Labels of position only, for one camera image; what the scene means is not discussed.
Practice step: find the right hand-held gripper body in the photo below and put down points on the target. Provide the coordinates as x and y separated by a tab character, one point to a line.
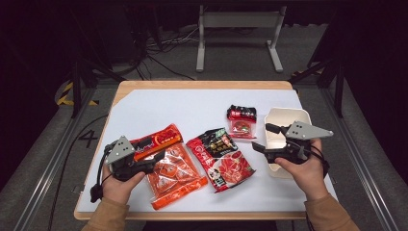
301	131

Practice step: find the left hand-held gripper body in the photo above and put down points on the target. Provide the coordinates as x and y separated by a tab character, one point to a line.
120	150

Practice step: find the beige rectangular container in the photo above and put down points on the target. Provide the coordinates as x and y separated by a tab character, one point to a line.
277	118

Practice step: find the long orange-red snack packet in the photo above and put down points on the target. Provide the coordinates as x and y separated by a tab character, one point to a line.
163	139

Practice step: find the large clear orange sauce packet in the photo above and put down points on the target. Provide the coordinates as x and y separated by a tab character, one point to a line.
174	179

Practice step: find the small red and black packet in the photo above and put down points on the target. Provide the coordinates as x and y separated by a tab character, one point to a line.
242	123

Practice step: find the red soup base packet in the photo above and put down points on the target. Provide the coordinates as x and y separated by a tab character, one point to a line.
221	160

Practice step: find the person's left hand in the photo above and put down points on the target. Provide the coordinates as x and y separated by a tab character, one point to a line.
118	190

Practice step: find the person's right hand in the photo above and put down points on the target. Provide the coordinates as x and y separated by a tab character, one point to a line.
309	178

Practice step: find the black metal stand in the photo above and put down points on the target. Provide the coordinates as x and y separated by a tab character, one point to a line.
76	86
338	86

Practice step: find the yellow and black striped tape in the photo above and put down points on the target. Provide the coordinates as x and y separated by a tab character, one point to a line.
65	96

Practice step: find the aluminium frame rail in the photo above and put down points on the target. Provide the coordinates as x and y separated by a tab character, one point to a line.
362	166
51	166

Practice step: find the white metal stand frame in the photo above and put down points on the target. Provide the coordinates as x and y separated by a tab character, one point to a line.
240	19

